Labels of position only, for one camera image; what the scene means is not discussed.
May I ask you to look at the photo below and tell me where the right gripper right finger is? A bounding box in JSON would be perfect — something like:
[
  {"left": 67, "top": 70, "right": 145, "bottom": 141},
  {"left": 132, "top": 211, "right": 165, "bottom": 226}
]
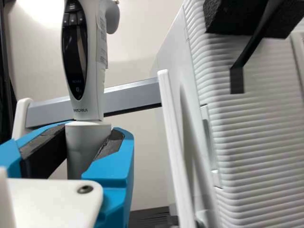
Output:
[{"left": 82, "top": 127, "right": 135, "bottom": 228}]

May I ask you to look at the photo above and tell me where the white incubator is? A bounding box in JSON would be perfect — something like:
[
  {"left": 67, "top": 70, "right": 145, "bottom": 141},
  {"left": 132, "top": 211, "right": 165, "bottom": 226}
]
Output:
[{"left": 152, "top": 0, "right": 225, "bottom": 228}]

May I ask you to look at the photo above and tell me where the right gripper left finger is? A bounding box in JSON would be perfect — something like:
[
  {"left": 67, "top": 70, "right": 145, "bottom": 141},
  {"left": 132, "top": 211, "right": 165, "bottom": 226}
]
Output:
[{"left": 0, "top": 123, "right": 67, "bottom": 179}]

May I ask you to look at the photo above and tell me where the pipette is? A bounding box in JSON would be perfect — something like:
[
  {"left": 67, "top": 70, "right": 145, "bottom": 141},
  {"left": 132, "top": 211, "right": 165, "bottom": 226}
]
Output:
[{"left": 61, "top": 0, "right": 121, "bottom": 180}]

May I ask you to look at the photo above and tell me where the incubator door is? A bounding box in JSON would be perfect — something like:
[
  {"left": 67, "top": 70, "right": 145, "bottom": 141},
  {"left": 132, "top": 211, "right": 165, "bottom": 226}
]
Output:
[{"left": 182, "top": 0, "right": 304, "bottom": 228}]

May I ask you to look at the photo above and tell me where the black platform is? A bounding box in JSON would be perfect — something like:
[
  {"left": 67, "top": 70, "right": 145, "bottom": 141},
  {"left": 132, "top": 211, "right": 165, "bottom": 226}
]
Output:
[{"left": 129, "top": 206, "right": 179, "bottom": 228}]

